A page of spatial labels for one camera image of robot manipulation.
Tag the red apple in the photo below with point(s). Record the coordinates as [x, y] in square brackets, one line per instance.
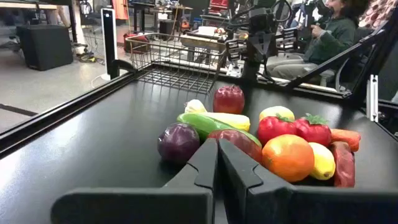
[228, 99]

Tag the orange hanging cloth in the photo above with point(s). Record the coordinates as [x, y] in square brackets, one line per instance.
[119, 9]

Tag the floral patterned fabric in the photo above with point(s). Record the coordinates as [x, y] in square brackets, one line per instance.
[377, 12]

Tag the orange carrot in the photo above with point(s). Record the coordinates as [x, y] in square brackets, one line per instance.
[345, 138]

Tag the black speaker box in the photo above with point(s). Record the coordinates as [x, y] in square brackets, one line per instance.
[45, 46]

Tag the grey office chair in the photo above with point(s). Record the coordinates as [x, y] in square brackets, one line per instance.
[339, 74]

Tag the green cucumber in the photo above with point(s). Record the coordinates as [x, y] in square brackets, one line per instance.
[199, 123]

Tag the person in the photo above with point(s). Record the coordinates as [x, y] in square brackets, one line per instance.
[329, 40]

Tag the red chili pepper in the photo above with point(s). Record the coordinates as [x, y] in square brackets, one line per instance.
[343, 165]

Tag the white tower fan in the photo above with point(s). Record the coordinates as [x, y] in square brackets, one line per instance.
[109, 40]

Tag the black table frame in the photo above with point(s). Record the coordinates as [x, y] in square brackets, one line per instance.
[62, 113]

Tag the silver aluminium upright profile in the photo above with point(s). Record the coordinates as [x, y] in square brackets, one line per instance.
[372, 99]

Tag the red tomato green stem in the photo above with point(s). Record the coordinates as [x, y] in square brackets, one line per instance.
[314, 132]
[273, 129]

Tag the large yellow lemon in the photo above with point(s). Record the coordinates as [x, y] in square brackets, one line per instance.
[276, 112]

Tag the small yellow lemon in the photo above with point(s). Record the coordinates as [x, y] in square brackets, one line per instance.
[323, 161]

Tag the dark red oval produce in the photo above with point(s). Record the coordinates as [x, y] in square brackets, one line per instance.
[241, 141]

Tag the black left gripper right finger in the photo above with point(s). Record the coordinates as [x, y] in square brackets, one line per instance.
[264, 202]

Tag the red bag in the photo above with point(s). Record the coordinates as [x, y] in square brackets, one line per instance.
[136, 40]

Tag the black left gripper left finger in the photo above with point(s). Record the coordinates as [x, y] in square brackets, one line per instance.
[186, 202]

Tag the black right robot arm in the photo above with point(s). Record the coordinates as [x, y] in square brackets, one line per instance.
[250, 73]

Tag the orange fruit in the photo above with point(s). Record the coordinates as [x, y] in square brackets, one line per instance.
[287, 158]

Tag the yellow corn cob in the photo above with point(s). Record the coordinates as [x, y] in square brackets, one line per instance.
[230, 120]

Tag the black rail clamp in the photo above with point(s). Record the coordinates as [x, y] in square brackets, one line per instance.
[119, 63]

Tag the purple onion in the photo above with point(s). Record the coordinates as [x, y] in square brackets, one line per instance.
[178, 143]

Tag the wooden top background desk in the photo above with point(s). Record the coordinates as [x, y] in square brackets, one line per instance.
[28, 5]

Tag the wooden background table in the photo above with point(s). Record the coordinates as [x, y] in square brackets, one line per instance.
[202, 42]

